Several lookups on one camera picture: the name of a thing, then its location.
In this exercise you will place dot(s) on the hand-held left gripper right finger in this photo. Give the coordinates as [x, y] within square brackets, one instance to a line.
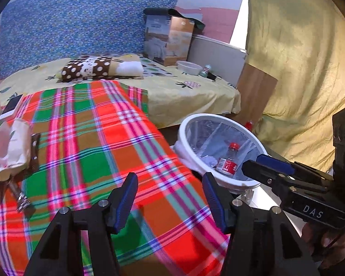
[214, 204]

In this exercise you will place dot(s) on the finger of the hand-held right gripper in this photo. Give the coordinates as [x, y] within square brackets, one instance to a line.
[273, 162]
[261, 172]

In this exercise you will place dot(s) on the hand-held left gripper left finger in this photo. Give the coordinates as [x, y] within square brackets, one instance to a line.
[123, 204]

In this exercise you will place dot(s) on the clear bottle with red cap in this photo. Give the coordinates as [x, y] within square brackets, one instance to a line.
[228, 165]

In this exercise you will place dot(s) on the translucent bin liner bag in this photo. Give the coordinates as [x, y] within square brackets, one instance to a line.
[201, 132]

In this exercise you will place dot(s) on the white round bin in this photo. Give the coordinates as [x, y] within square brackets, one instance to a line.
[184, 138]

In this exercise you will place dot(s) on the brown silver wrapper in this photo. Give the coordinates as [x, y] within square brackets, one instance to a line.
[23, 198]

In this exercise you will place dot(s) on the brown snack wrapper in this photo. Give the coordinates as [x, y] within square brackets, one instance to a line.
[35, 149]

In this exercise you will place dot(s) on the trash pile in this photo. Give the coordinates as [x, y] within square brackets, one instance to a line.
[17, 141]

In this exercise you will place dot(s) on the person's right hand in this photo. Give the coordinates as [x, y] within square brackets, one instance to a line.
[342, 250]

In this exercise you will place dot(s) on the red plastic container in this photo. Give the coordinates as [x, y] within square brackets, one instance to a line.
[248, 125]

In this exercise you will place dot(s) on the wooden board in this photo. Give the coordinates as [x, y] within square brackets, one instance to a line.
[256, 92]

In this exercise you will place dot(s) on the red green plaid blanket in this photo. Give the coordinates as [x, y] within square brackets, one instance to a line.
[89, 138]

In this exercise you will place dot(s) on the small black object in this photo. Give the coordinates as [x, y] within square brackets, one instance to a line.
[214, 77]

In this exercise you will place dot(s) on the small green bottle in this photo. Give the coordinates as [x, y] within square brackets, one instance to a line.
[206, 71]

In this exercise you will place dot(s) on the yellow printed bed sheet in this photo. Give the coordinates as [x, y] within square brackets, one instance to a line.
[175, 97]

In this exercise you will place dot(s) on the yellow-green curtain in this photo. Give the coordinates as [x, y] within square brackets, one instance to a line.
[299, 49]

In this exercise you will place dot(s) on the white cabinet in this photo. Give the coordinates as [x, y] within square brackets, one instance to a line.
[218, 57]

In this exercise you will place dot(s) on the brown polka dot pillow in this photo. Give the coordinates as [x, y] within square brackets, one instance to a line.
[83, 69]

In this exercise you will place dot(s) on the white smartphone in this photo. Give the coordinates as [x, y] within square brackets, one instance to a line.
[11, 105]

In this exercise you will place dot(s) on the printed cardboard quilt box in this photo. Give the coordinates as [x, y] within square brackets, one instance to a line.
[172, 40]

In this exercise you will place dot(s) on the blue floral headboard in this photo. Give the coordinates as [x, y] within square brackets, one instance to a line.
[74, 20]

